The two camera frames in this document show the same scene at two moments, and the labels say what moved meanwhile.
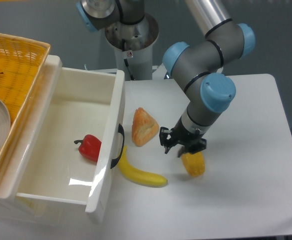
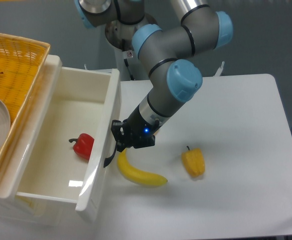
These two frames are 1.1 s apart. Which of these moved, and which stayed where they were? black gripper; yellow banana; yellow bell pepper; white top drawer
Moved: black gripper; white top drawer
Stayed: yellow banana; yellow bell pepper
